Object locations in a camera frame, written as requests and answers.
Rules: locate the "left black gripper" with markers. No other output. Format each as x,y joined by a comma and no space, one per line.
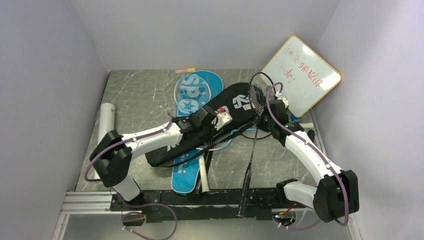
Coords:
214,133

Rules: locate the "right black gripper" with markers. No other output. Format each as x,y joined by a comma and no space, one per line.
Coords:
261,124

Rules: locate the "black racket head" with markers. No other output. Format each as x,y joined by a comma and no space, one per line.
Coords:
259,85
254,133

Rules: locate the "black racket cover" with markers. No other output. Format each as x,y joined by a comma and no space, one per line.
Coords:
233,98

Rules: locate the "white shuttlecock tube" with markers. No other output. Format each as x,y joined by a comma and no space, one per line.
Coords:
106,120

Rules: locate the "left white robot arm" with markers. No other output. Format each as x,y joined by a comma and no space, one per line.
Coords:
112,157

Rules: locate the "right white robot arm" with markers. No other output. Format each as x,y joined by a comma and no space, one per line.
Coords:
336,194

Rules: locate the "blue whiteboard eraser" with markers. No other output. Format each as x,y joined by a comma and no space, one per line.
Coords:
295,119

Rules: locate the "blue racket cover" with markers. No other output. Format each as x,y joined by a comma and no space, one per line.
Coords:
214,81

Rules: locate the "orange yellow marker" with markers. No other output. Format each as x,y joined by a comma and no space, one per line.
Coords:
186,70

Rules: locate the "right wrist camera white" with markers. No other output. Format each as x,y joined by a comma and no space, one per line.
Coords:
283,99

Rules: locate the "whiteboard with orange frame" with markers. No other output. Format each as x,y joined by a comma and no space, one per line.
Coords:
306,76

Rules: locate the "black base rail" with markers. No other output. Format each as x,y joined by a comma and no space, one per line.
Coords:
161,205

